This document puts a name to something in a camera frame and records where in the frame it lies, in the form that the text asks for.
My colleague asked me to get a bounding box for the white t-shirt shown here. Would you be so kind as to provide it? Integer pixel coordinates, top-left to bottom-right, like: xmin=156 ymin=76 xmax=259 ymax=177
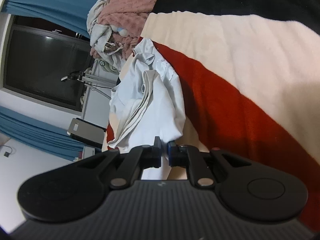
xmin=107 ymin=37 xmax=187 ymax=181

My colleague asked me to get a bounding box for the black chair with grey back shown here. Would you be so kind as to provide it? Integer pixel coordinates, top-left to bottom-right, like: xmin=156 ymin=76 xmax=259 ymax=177
xmin=67 ymin=118 xmax=106 ymax=150

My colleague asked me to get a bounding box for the white tripod stand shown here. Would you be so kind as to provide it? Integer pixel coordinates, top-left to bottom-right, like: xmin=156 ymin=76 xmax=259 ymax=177
xmin=61 ymin=70 xmax=116 ymax=100

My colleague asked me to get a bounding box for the pink fluffy blanket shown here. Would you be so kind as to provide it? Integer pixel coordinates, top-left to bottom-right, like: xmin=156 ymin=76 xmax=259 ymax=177
xmin=97 ymin=0 xmax=156 ymax=59

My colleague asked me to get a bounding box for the dark window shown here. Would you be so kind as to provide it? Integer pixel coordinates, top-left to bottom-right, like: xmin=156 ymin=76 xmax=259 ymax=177
xmin=3 ymin=16 xmax=93 ymax=112

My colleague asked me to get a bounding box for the striped fleece blanket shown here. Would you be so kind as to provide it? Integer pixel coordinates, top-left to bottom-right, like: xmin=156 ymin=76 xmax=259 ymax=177
xmin=106 ymin=0 xmax=320 ymax=230

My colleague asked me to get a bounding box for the grey-white hoodie on pile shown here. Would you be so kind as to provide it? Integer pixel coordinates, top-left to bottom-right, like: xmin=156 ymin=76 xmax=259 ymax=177
xmin=86 ymin=0 xmax=125 ymax=67

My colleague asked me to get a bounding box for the left blue curtain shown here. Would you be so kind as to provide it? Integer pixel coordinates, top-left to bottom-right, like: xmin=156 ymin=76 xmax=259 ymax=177
xmin=1 ymin=107 xmax=86 ymax=161

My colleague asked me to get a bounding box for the light green garment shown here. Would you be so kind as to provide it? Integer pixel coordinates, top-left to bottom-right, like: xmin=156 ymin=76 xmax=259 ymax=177
xmin=97 ymin=59 xmax=121 ymax=74

